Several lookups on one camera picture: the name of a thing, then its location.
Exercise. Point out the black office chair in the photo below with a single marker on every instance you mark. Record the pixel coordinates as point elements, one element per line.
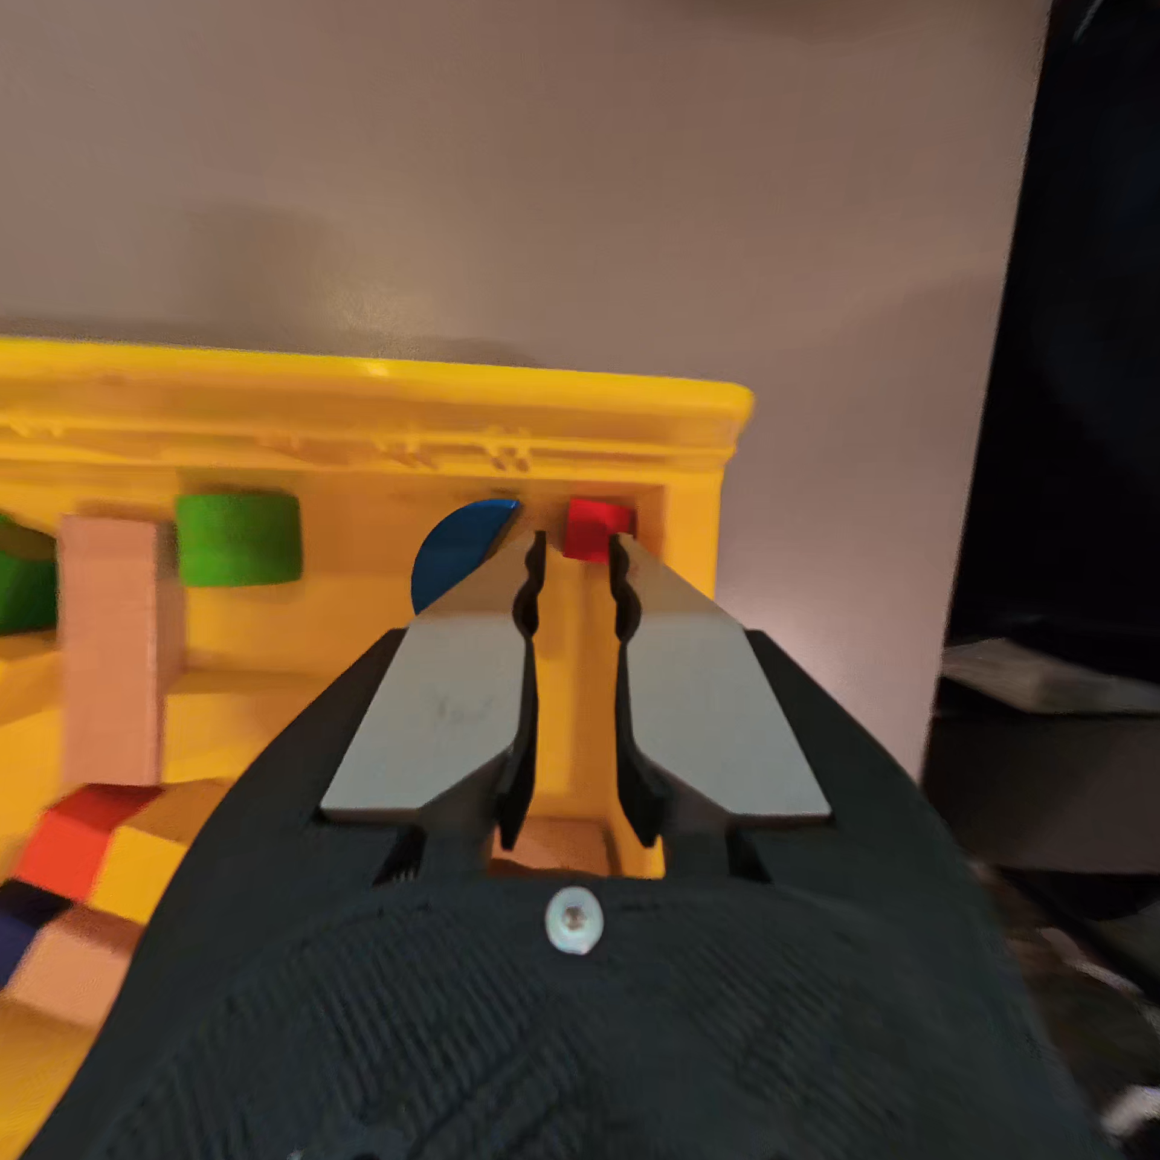
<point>1041,770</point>

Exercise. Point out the red wooden cube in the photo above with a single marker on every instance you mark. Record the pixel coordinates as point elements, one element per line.
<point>594,525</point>

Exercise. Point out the yellow plastic bin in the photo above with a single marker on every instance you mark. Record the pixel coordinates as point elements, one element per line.
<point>362,425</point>

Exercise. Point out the blue half-round wooden piece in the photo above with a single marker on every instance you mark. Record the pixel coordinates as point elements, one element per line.
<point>452,552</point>

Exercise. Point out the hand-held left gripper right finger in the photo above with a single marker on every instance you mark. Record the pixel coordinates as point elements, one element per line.
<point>714,715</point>

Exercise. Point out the pile of coloured wooden blocks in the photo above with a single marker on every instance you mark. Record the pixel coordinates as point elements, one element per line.
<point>117,652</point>

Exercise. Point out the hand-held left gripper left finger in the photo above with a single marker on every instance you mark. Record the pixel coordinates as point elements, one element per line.
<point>424,715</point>

